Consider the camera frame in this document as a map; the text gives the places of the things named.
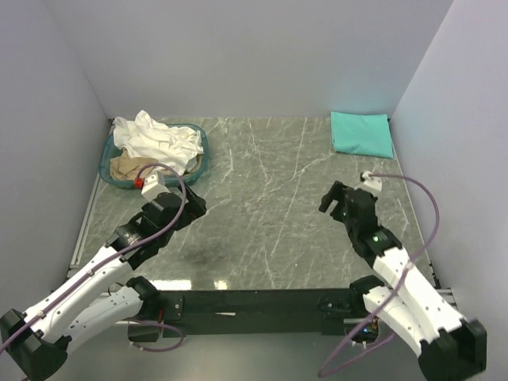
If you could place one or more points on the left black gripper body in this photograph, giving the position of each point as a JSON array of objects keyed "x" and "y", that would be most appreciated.
[{"x": 192, "y": 211}]

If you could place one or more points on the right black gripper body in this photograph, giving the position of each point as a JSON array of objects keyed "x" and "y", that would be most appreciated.
[{"x": 339, "y": 215}]

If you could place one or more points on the teal t shirt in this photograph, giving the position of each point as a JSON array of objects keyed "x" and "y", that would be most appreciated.
[{"x": 365, "y": 135}]

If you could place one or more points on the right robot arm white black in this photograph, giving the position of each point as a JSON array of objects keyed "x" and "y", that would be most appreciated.
[{"x": 448, "y": 345}]

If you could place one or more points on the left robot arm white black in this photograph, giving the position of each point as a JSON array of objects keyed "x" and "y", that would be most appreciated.
[{"x": 40, "y": 339}]

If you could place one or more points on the beige t shirt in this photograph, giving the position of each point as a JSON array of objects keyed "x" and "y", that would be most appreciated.
[{"x": 125, "y": 168}]

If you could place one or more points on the white t shirt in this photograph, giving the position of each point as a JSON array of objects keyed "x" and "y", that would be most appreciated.
[{"x": 179, "y": 147}]

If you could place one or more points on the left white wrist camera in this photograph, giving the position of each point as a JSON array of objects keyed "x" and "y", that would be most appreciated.
[{"x": 152, "y": 186}]

